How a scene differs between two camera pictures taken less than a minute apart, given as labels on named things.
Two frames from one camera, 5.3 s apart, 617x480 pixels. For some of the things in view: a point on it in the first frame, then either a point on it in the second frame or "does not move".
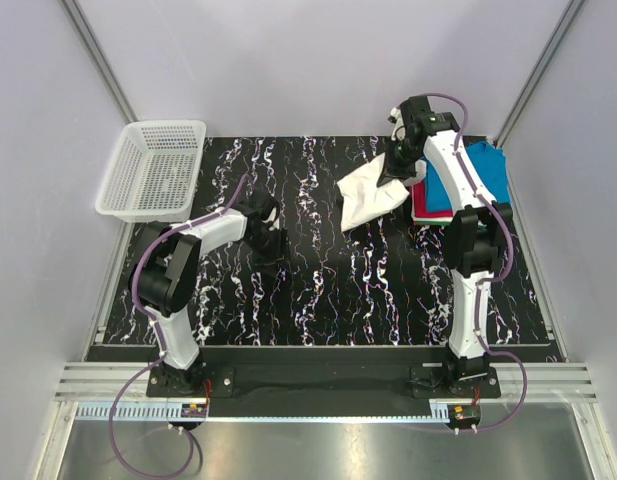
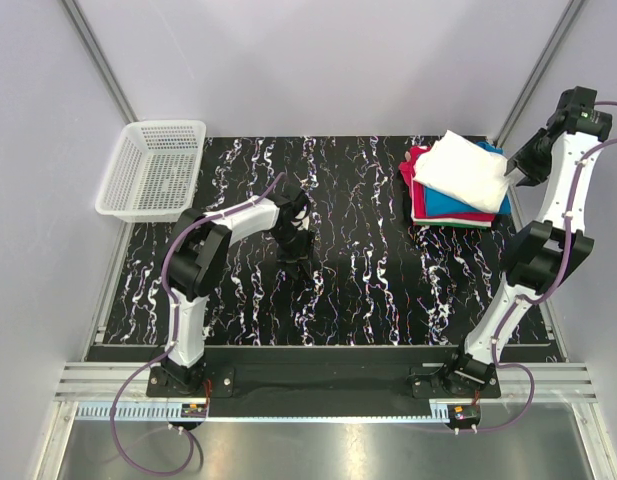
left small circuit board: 194,410 does not move
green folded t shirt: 436,223 does not move
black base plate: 323,373 does not move
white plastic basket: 155,170 does not move
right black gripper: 401,163 -> 530,157
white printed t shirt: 363,198 -> 454,168
